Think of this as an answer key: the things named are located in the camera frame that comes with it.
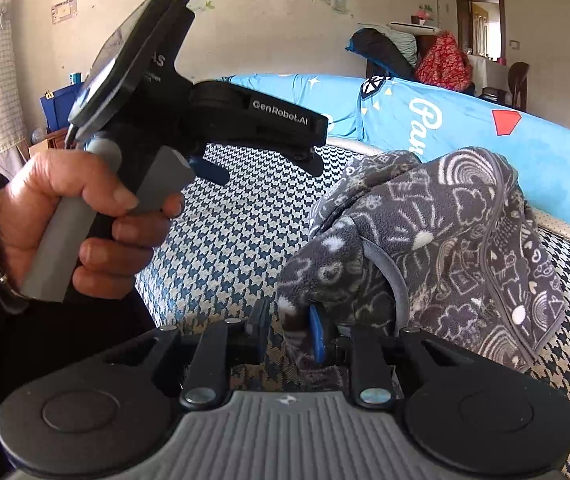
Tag pale striped bedding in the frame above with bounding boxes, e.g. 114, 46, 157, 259
357, 21, 440, 53

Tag person's dark clothing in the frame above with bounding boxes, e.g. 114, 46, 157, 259
0, 280, 158, 480

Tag red floral cloth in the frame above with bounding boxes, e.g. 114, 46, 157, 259
414, 30, 474, 93

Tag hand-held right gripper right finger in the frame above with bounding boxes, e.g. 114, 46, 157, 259
308, 306, 472, 409

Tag houndstooth sofa seat cover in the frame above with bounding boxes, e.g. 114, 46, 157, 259
134, 141, 570, 480

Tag blue storage box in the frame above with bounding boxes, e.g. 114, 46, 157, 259
39, 80, 87, 133

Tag brown wooden chair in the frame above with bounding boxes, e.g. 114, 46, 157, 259
506, 61, 532, 112

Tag small wall sign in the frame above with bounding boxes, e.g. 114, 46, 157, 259
50, 0, 79, 26

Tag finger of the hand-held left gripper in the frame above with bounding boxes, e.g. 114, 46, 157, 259
187, 156, 230, 186
244, 141, 326, 178

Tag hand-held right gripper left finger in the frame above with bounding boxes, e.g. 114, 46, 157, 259
101, 300, 272, 409

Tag grey patterned fleece garment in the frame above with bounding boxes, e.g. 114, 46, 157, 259
275, 147, 568, 391

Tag person's left hand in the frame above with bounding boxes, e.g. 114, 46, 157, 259
0, 149, 186, 302

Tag blue printed sofa blanket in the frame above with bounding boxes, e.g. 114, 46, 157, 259
217, 72, 570, 247

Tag brown wooden door frame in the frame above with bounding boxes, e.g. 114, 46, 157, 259
455, 0, 506, 61

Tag white tablecloth table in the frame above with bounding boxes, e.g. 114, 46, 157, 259
466, 54, 512, 96

